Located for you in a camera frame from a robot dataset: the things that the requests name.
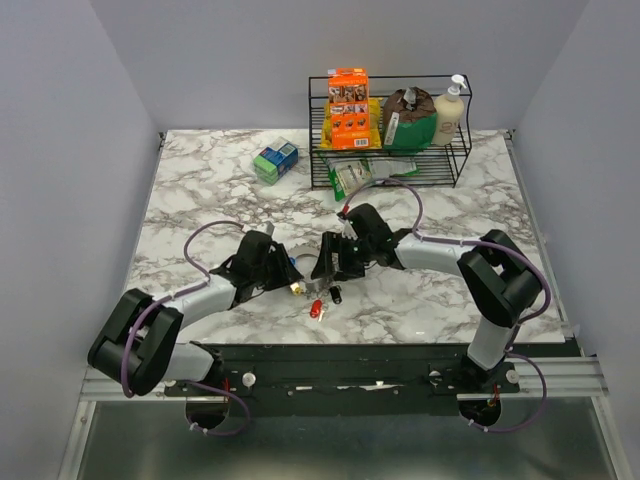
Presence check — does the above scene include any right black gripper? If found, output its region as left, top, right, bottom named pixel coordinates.
left=310, top=231, right=374, bottom=282

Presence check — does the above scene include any metal disc with keyrings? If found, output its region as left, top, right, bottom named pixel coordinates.
left=289, top=245, right=336, bottom=298

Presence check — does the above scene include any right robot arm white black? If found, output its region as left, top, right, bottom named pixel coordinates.
left=311, top=204, right=548, bottom=392

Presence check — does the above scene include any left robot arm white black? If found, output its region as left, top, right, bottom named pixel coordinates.
left=87, top=230, right=303, bottom=397

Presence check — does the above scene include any yellow key tag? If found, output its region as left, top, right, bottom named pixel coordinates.
left=290, top=283, right=303, bottom=295

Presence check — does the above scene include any black key tag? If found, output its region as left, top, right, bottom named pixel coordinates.
left=329, top=285, right=342, bottom=305

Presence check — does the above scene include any red key tag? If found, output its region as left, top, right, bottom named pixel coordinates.
left=309, top=299, right=323, bottom=319

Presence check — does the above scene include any green white pouch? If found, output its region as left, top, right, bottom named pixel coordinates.
left=320, top=154, right=372, bottom=201

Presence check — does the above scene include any silver green foil pouch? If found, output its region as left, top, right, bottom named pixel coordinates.
left=365, top=158, right=419, bottom=180

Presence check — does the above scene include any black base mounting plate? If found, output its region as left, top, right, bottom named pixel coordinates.
left=164, top=342, right=521, bottom=419

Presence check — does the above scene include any green sponge pack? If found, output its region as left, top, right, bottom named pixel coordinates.
left=252, top=138, right=299, bottom=185

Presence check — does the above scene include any brown green coffee bag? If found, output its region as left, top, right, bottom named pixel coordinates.
left=381, top=87, right=437, bottom=151

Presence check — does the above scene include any yellow snack bag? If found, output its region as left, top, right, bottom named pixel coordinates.
left=320, top=97, right=382, bottom=149

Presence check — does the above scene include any orange cardboard box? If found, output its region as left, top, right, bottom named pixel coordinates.
left=328, top=68, right=371, bottom=150

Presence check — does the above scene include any cream lotion pump bottle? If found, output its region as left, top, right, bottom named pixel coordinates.
left=432, top=74, right=467, bottom=146

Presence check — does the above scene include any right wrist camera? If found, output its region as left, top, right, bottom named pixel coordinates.
left=341, top=220, right=358, bottom=240

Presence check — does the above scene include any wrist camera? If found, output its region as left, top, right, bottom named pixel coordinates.
left=341, top=220, right=358, bottom=240
left=264, top=221, right=275, bottom=237

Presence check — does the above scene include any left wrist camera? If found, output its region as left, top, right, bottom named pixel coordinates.
left=264, top=221, right=275, bottom=237

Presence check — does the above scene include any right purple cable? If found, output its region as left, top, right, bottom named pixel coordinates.
left=339, top=178, right=554, bottom=434

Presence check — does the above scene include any purple cable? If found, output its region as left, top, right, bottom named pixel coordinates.
left=122, top=221, right=251, bottom=436
left=339, top=178, right=554, bottom=434

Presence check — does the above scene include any black wire shelf rack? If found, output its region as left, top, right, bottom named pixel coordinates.
left=308, top=69, right=473, bottom=199

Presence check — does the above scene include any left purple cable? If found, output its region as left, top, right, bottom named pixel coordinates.
left=122, top=221, right=251, bottom=436

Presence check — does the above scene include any aluminium rail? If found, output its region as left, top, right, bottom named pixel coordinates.
left=79, top=355, right=609, bottom=401

